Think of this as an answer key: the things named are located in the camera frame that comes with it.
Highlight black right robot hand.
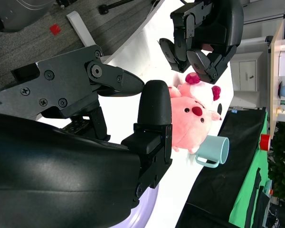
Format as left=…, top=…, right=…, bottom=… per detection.
left=0, top=45, right=173, bottom=228

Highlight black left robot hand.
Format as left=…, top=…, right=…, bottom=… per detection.
left=159, top=0, right=244, bottom=85

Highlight pink plush beaver doll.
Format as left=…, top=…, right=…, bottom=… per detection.
left=167, top=72, right=223, bottom=155

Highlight lavender plastic plate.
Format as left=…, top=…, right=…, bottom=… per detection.
left=123, top=184, right=160, bottom=228

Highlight white cabinet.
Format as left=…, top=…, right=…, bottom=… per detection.
left=229, top=51, right=265, bottom=92

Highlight white box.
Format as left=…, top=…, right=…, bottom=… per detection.
left=277, top=50, right=285, bottom=77

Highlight wooden board table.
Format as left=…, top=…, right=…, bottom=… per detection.
left=268, top=19, right=285, bottom=136

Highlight light blue plastic mug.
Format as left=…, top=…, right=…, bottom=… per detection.
left=194, top=135, right=230, bottom=169

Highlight white table leg bar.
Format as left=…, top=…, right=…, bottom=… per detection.
left=66, top=11, right=98, bottom=48

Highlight red square floor marker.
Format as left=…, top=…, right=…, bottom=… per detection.
left=49, top=23, right=62, bottom=36

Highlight green leafy plants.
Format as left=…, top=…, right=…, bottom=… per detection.
left=267, top=121, right=285, bottom=205

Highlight black backdrop cloth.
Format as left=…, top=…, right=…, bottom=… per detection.
left=175, top=108, right=268, bottom=228

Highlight green cloth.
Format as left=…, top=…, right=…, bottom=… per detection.
left=229, top=111, right=272, bottom=228

